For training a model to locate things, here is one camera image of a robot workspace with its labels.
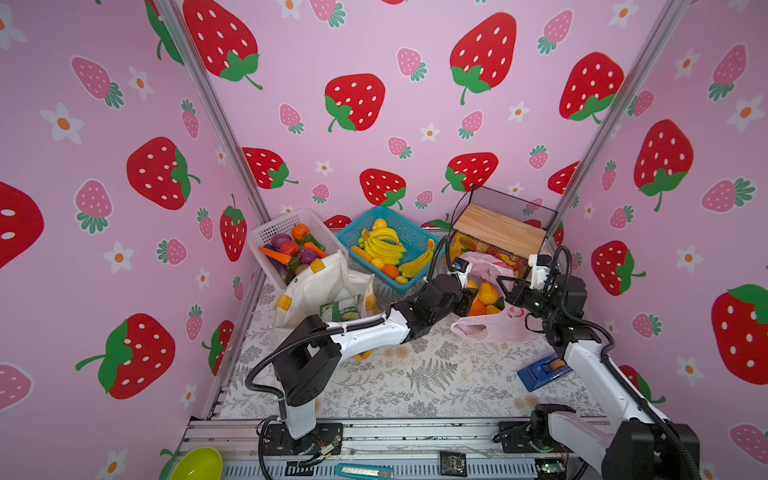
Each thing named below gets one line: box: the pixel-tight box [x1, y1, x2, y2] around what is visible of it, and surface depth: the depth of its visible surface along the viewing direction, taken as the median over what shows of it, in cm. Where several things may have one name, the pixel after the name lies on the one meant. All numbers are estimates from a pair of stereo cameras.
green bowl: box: [170, 446, 224, 480], surface depth 70 cm
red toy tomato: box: [279, 240, 301, 257], surface depth 109 cm
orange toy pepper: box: [292, 223, 311, 241], surface depth 117 cm
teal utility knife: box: [334, 463, 395, 479], surface depth 71 cm
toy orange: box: [382, 264, 399, 280], surface depth 103 cm
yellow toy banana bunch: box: [358, 218, 407, 265], surface depth 114 cm
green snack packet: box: [320, 294, 362, 322], surface depth 87 cm
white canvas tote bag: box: [273, 250, 377, 328], surface depth 87 cm
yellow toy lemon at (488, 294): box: [478, 281, 499, 305], surface depth 97 cm
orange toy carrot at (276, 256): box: [258, 247, 292, 265], surface depth 106 cm
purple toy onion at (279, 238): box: [271, 233, 292, 249], surface depth 113 cm
